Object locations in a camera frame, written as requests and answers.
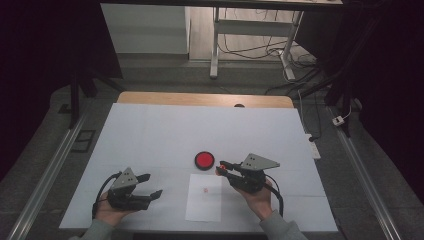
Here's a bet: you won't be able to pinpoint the black curtain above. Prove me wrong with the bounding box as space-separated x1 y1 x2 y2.
294 0 424 204
0 0 124 183

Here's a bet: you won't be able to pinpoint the large white table cover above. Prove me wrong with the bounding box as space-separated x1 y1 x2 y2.
59 102 339 233

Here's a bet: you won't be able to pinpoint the black floor cables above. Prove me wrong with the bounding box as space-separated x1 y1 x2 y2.
218 8 323 96

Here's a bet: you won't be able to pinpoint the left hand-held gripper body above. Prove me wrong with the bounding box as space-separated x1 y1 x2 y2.
106 166 153 212

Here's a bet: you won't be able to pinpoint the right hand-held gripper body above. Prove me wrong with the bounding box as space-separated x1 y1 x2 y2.
227 153 281 195

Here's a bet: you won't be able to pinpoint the person's left hand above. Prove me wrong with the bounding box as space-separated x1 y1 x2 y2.
95 191 135 228

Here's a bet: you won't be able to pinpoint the black stand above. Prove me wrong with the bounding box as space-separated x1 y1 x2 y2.
296 6 384 138
67 63 128 130

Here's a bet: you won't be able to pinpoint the white power strip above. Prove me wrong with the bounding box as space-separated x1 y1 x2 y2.
304 133 322 160

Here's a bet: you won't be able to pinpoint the aluminium floor rail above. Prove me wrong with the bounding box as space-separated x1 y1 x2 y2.
327 105 403 240
6 113 88 240

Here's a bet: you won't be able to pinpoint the small white paper sheet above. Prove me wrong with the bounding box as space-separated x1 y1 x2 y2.
184 173 223 224

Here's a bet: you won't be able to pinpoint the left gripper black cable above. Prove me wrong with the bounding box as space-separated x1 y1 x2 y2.
91 171 123 220

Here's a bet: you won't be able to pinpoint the white cabinet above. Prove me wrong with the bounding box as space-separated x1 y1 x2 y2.
100 3 191 55

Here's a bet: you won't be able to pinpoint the person's right hand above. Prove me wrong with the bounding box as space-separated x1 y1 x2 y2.
233 178 275 222

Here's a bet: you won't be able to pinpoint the white plug adapter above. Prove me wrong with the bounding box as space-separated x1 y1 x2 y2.
332 106 353 127

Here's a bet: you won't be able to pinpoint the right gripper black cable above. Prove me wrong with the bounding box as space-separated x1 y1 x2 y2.
264 173 285 218

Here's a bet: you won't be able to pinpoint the round red ink pad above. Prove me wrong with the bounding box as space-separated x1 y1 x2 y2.
194 150 216 172

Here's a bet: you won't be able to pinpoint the white-legged desk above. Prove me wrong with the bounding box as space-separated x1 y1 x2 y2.
99 0 344 81

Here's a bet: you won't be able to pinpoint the black floor socket frame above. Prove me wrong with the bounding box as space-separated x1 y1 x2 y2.
70 129 97 154

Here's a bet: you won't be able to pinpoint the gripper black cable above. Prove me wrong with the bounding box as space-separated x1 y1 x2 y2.
264 173 285 218
91 171 123 220

